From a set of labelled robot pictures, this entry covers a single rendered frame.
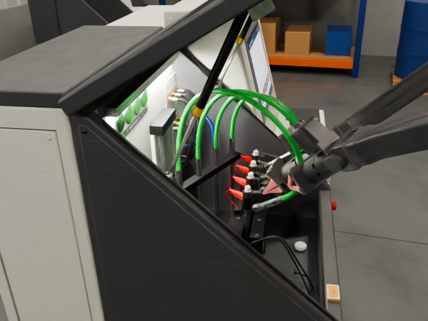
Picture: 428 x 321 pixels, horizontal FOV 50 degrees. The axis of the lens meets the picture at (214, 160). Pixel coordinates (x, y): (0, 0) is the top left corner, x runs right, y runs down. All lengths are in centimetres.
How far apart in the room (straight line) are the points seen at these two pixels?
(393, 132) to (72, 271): 78
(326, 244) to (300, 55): 532
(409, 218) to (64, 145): 275
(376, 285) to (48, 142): 215
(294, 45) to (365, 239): 398
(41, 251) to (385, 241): 236
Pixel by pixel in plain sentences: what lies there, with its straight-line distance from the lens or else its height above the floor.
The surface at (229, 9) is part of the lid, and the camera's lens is 78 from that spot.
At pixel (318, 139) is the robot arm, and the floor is 139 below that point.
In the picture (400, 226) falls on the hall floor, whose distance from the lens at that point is 330.
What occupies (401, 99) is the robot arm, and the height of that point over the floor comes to 140.
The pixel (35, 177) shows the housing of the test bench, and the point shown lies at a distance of 106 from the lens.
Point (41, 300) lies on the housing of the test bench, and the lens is 128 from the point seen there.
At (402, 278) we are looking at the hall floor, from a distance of 286.
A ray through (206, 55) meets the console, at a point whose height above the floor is 141.
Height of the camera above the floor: 177
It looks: 26 degrees down
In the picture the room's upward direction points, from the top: 1 degrees counter-clockwise
